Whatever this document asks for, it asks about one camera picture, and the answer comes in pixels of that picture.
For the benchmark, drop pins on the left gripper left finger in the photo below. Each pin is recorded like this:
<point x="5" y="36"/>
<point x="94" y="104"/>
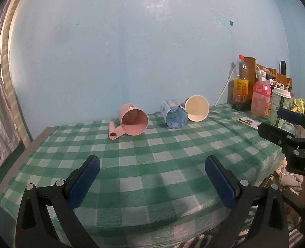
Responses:
<point x="34" y="226"/>

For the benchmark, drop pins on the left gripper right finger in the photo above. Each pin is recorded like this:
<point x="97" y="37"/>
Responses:
<point x="269" y="227"/>

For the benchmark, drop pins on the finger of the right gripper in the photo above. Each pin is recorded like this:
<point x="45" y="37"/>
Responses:
<point x="292" y="117"/>
<point x="277" y="135"/>

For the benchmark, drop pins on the clear blue-labelled plastic cup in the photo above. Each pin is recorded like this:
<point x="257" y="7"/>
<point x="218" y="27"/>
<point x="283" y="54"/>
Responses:
<point x="174" y="114"/>

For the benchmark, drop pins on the green white-lidded paper cup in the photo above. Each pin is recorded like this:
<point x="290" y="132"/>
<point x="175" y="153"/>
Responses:
<point x="280" y="100"/>

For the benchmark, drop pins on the orange paper cup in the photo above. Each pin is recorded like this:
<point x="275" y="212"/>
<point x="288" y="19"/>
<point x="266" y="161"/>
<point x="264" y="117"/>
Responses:
<point x="197" y="108"/>

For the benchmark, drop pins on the white smartphone with stickers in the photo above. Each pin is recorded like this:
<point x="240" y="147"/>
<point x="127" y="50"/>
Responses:
<point x="249" y="122"/>

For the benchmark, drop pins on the wooden desk organizer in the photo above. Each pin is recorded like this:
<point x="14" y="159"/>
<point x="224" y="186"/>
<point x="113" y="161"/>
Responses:
<point x="272" y="74"/>

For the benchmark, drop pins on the large orange-capped tea bottle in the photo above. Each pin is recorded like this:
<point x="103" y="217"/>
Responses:
<point x="241" y="81"/>

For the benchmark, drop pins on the green checkered tablecloth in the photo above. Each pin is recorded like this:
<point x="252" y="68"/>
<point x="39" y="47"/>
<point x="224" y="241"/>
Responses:
<point x="152" y="190"/>

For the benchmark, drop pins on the pink plastic mug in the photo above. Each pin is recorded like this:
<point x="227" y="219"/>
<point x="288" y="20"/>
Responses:
<point x="132" y="121"/>

